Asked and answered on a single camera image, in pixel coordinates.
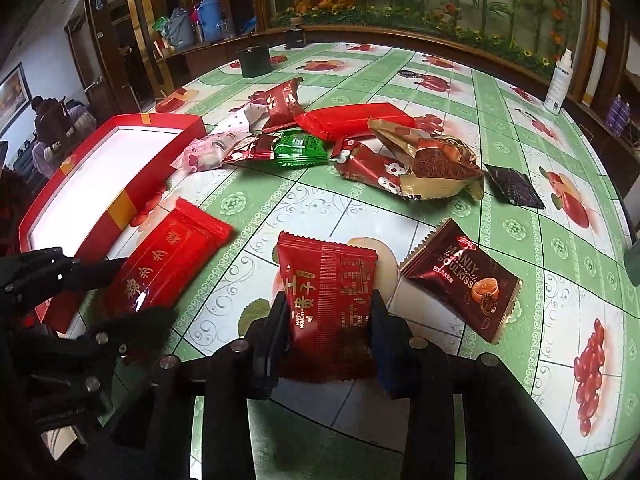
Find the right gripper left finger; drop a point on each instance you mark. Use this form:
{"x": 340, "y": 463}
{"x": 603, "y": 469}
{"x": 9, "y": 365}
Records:
{"x": 268, "y": 339}

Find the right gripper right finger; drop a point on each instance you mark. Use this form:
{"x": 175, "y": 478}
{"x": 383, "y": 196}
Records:
{"x": 397, "y": 353}

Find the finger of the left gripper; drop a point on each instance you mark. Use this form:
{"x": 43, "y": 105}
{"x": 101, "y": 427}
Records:
{"x": 87, "y": 361}
{"x": 30, "y": 278}

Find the red snack packet gold text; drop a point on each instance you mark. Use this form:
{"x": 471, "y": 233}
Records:
{"x": 328, "y": 287}

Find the gold brown snack bag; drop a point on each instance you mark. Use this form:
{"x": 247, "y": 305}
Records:
{"x": 435, "y": 166}

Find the red gift box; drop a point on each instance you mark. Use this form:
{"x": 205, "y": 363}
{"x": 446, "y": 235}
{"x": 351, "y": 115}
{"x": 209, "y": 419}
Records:
{"x": 90, "y": 200}

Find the dark red Manly Soulkiss packet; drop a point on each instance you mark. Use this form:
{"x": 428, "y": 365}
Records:
{"x": 451, "y": 267}

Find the long red packet gold characters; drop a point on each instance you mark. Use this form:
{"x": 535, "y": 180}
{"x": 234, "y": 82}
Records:
{"x": 158, "y": 271}

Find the seated person in background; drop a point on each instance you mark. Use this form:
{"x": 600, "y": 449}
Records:
{"x": 59, "y": 131}

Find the dark red small packet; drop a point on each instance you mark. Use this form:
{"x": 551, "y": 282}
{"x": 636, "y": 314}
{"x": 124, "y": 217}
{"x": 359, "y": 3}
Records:
{"x": 258, "y": 147}

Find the green snack packet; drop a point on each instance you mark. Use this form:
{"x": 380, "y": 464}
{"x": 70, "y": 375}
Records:
{"x": 299, "y": 149}

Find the pink white snack packet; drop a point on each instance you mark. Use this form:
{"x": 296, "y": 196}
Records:
{"x": 209, "y": 152}

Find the dark red panda packet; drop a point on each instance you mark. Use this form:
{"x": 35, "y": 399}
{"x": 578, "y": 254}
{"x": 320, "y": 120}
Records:
{"x": 353, "y": 160}

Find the small black packet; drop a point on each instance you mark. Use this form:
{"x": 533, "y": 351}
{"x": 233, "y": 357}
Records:
{"x": 515, "y": 188}

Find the large flat red packet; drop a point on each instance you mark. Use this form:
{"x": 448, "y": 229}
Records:
{"x": 331, "y": 124}

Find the crumpled red wrapper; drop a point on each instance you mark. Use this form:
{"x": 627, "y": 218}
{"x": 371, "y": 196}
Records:
{"x": 282, "y": 105}

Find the black round container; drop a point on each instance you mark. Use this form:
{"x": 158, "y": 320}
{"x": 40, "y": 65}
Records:
{"x": 255, "y": 61}

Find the small dark jar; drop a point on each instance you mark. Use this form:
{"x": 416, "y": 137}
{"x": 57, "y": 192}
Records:
{"x": 295, "y": 35}

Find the white spray bottle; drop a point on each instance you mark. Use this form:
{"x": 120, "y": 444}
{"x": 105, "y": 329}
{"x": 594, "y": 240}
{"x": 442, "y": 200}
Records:
{"x": 559, "y": 83}

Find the purple bottles on shelf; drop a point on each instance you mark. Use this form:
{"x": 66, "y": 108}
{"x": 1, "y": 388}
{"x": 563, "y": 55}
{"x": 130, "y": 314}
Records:
{"x": 618, "y": 116}

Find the framed wall picture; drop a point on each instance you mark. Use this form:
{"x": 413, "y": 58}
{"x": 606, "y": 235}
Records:
{"x": 15, "y": 96}

